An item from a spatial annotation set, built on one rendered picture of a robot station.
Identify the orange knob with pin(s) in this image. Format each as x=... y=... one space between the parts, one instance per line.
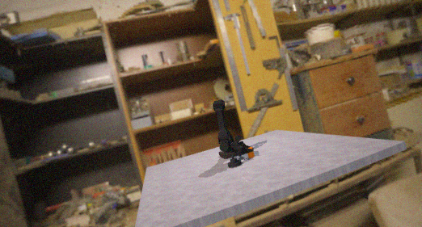
x=251 y=154

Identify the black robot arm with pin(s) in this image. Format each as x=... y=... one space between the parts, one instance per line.
x=224 y=137

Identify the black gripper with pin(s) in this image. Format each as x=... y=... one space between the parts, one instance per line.
x=241 y=148

